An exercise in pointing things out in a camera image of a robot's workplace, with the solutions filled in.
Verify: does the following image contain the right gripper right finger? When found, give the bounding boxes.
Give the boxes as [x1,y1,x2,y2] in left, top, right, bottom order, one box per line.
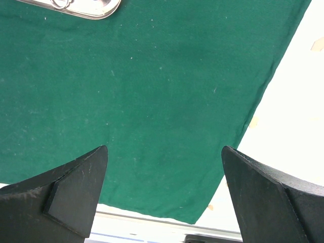
[221,146,323,242]

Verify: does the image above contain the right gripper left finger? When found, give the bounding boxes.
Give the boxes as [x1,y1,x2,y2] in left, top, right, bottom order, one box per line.
[1,145,108,242]

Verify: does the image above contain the green surgical cloth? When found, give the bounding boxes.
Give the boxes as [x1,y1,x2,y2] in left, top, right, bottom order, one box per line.
[1,1,310,224]

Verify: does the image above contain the steel surgical scissors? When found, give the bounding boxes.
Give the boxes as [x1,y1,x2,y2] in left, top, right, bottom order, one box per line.
[50,0,72,10]

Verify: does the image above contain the steel instrument tray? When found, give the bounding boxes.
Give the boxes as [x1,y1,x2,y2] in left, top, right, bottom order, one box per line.
[20,0,121,20]

